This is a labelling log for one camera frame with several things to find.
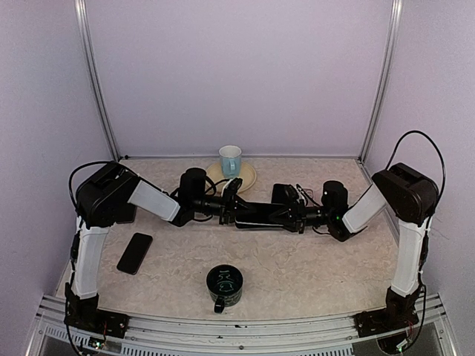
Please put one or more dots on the aluminium front rail frame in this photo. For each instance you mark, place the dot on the aluminium front rail frame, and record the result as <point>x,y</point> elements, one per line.
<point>330,335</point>

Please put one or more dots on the left aluminium corner post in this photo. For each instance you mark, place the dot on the left aluminium corner post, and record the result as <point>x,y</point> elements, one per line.
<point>93,75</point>

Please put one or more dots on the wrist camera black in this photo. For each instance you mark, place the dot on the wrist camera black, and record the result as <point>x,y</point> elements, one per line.
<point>294,195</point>
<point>232,187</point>

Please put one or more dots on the black mug with green print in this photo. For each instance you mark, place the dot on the black mug with green print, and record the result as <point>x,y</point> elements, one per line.
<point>225,285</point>

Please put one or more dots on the pink phone case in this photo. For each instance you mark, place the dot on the pink phone case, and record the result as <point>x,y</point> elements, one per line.
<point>307,191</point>

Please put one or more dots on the right aluminium corner post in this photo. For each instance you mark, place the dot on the right aluminium corner post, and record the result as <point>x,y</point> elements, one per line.
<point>384,78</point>

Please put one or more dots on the black smartphone with white frame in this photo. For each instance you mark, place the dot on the black smartphone with white frame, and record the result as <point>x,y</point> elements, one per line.
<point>259,215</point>

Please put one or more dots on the aluminium corner post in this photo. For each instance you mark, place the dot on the aluminium corner post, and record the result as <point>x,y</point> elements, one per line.
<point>384,78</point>
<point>93,75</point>

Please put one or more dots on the purple-edged smartphone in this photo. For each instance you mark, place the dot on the purple-edged smartphone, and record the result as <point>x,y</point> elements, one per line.
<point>127,215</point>

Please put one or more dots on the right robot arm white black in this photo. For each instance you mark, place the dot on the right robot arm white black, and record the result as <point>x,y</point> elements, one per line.
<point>413,198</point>

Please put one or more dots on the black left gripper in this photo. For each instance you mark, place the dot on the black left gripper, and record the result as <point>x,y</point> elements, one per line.
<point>232,212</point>

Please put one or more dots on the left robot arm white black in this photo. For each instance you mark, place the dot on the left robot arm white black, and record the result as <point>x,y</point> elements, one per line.
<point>112,196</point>

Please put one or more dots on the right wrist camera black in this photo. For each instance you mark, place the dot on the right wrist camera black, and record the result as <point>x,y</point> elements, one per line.
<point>294,195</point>

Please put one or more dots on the black smartphone on table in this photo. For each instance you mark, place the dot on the black smartphone on table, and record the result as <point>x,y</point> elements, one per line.
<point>134,253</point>

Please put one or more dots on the beige plate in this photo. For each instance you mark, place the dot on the beige plate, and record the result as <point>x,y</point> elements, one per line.
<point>247,174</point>

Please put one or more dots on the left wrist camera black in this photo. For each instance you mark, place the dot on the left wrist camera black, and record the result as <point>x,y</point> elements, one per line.
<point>232,187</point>

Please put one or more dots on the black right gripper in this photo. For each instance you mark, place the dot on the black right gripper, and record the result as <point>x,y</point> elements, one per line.
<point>297,217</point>

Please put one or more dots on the light blue mug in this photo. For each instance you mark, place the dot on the light blue mug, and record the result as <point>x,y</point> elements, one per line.
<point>230,160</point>

